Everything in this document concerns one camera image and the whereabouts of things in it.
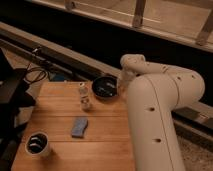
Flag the white cup dark interior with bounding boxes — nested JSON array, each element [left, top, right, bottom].
[[25, 132, 51, 157]]

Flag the black cables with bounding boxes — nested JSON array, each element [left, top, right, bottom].
[[23, 46, 54, 84]]

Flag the black ceramic bowl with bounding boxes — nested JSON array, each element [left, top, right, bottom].
[[92, 76, 118, 99]]

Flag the black equipment at left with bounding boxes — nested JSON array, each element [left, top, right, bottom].
[[0, 48, 35, 163]]

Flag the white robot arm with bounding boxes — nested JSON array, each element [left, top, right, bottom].
[[119, 54, 205, 171]]

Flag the small clear plastic bottle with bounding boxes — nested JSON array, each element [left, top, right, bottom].
[[79, 82, 91, 111]]

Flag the blue object behind table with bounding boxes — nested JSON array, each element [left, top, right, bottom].
[[50, 74, 66, 82]]

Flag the blue sponge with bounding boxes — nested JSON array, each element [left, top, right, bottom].
[[71, 117, 88, 138]]

